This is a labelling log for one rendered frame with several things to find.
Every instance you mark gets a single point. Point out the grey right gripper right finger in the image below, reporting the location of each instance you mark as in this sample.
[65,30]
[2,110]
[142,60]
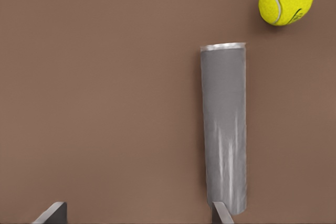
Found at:
[221,214]

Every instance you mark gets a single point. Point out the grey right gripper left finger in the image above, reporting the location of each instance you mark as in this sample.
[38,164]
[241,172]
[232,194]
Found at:
[53,214]

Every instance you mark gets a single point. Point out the grey tennis ball tube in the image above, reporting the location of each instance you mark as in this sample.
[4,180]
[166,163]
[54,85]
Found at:
[225,124]

